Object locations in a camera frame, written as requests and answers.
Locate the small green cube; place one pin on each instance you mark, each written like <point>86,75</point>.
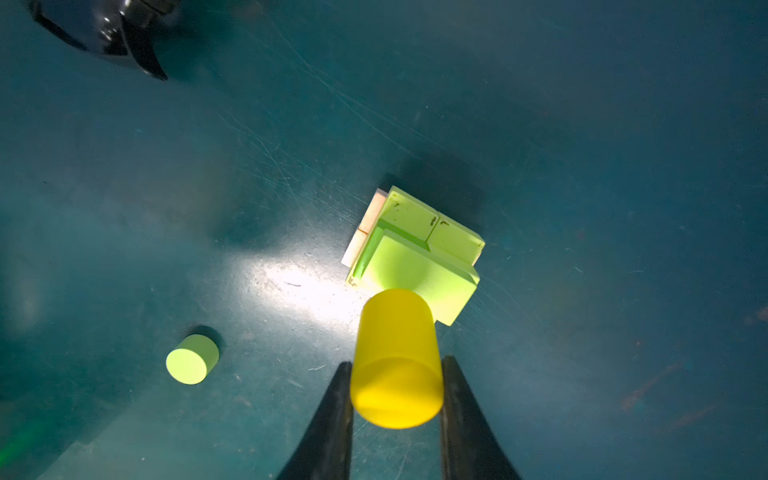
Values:
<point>355,277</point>

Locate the red metal bottle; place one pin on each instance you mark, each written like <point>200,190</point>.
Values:
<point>116,31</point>

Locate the yellow cylinder block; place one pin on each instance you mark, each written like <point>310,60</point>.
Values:
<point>397,381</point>

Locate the natural wood block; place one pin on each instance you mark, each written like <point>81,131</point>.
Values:
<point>354,248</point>
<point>373,210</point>

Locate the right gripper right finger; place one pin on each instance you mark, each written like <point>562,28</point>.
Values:
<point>469,449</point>

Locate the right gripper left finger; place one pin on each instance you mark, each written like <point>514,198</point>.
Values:
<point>325,449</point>

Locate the green cylinder block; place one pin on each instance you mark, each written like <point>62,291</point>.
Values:
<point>193,359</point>

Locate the long green block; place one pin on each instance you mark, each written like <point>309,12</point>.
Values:
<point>444,283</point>
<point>407,214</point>
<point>453,238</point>

